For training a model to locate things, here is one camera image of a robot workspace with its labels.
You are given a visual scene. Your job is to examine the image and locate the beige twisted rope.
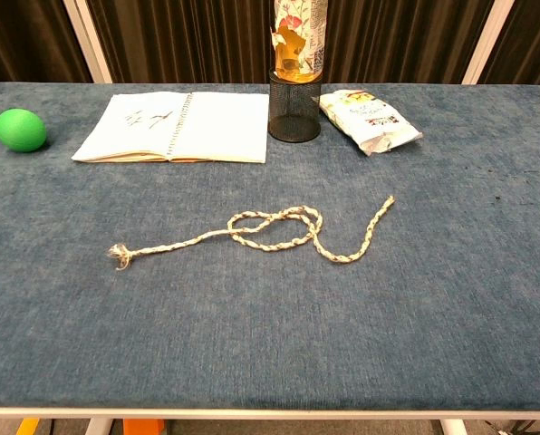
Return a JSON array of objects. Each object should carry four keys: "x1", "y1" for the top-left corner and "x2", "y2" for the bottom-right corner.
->
[{"x1": 105, "y1": 195, "x2": 396, "y2": 272}]

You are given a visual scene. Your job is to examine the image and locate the open white spiral notebook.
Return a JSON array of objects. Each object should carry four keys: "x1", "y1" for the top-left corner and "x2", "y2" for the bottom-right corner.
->
[{"x1": 71, "y1": 92, "x2": 270, "y2": 164}]

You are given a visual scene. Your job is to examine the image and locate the blue table mat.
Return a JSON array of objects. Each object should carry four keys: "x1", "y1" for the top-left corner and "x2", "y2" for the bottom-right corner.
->
[{"x1": 0, "y1": 82, "x2": 540, "y2": 411}]

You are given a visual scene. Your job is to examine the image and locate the black mesh pen holder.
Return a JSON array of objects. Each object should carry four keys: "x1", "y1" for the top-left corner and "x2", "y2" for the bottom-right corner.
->
[{"x1": 267, "y1": 67, "x2": 323, "y2": 142}]

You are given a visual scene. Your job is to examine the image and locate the white snack bag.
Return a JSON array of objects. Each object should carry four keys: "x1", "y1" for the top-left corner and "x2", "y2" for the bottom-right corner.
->
[{"x1": 319, "y1": 89, "x2": 424, "y2": 157}]

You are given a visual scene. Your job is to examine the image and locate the tea bottle with floral label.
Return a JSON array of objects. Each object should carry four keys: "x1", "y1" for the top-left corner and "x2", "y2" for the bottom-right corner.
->
[{"x1": 269, "y1": 0, "x2": 329, "y2": 84}]

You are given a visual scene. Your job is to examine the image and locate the dark brown curtain panel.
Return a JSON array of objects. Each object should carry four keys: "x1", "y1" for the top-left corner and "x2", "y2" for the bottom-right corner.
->
[
  {"x1": 324, "y1": 0, "x2": 496, "y2": 85},
  {"x1": 0, "y1": 0, "x2": 93, "y2": 90},
  {"x1": 84, "y1": 0, "x2": 278, "y2": 85},
  {"x1": 477, "y1": 0, "x2": 540, "y2": 87}
]

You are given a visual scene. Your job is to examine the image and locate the orange box under table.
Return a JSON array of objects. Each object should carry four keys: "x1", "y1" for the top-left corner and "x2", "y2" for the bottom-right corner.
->
[{"x1": 123, "y1": 419, "x2": 166, "y2": 435}]

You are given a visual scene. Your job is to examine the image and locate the green ball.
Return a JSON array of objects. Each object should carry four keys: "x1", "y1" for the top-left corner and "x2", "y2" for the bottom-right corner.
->
[{"x1": 0, "y1": 108, "x2": 48, "y2": 152}]

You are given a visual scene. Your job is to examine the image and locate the white table frame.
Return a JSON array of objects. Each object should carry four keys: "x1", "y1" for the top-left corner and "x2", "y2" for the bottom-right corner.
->
[{"x1": 0, "y1": 406, "x2": 540, "y2": 435}]

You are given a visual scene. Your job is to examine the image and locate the white partition post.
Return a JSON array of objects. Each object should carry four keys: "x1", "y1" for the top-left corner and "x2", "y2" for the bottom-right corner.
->
[
  {"x1": 62, "y1": 0, "x2": 113, "y2": 85},
  {"x1": 462, "y1": 0, "x2": 516, "y2": 85}
]

